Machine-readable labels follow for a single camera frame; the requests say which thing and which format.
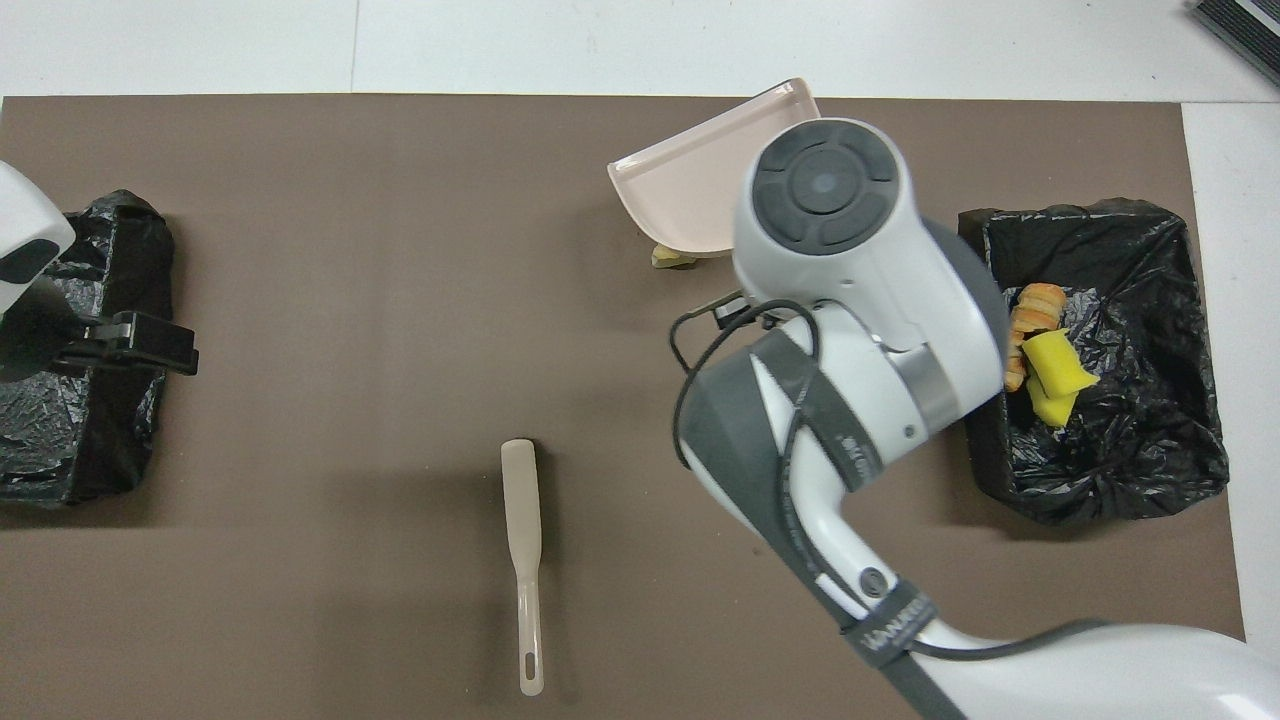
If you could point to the beige hand brush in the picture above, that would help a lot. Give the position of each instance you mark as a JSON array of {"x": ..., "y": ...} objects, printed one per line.
[{"x": 522, "y": 500}]

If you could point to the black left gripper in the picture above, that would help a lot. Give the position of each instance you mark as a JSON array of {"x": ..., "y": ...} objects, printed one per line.
[{"x": 75, "y": 345}]

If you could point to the dark ribbed box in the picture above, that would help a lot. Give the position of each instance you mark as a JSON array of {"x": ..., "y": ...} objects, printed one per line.
[{"x": 1245, "y": 30}]

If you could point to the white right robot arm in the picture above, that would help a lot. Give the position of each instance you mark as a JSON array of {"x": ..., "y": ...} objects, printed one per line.
[{"x": 870, "y": 300}]

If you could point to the yellow sponge piece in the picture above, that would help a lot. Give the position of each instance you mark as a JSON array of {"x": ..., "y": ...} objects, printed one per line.
[
  {"x": 1055, "y": 362},
  {"x": 1050, "y": 408}
]

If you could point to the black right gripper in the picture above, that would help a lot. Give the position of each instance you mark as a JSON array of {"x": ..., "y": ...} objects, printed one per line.
[{"x": 730, "y": 311}]

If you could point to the brown table mat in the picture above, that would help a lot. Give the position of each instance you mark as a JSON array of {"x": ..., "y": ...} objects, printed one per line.
[{"x": 350, "y": 250}]

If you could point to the black bag-lined bin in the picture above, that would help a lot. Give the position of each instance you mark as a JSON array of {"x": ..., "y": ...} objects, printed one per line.
[
  {"x": 1140, "y": 440},
  {"x": 110, "y": 440}
]

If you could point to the toy croissant bread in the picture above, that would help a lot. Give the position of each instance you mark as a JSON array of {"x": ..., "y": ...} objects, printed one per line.
[
  {"x": 672, "y": 260},
  {"x": 1038, "y": 305},
  {"x": 1015, "y": 365}
]

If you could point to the beige plastic dustpan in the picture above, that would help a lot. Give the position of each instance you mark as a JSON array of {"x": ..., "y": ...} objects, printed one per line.
[{"x": 690, "y": 180}]

